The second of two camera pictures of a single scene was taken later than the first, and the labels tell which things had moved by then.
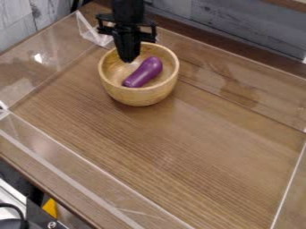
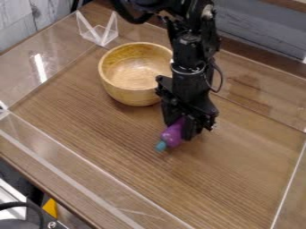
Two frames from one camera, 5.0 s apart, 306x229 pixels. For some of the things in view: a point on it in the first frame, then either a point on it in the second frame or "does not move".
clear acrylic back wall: x=264 y=80 does not move
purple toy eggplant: x=146 y=72 to x=173 y=134
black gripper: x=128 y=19 to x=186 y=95
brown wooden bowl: x=114 y=71 does not move
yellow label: x=51 y=207 does not move
